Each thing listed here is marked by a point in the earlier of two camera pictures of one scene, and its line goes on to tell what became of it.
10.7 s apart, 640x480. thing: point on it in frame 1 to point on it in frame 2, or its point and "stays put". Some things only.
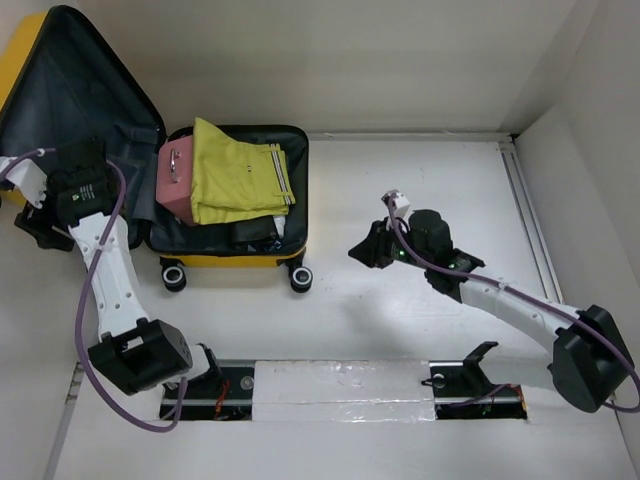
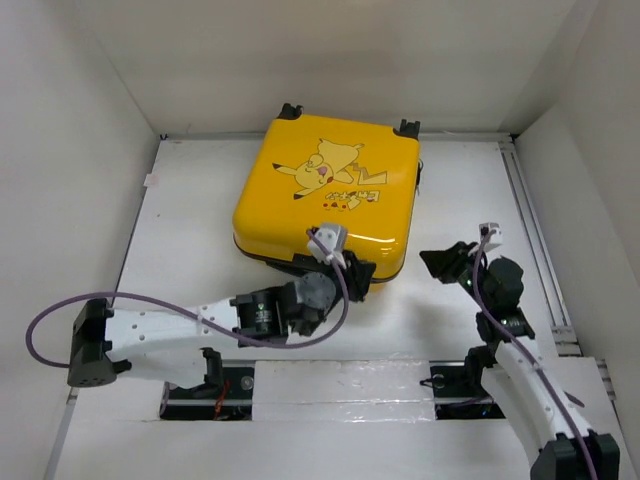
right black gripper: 371,251 to 443,263
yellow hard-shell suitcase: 56,80 to 305,171
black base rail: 229,395 stays put
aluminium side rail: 531,219 stays put
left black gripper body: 46,219 to 354,291
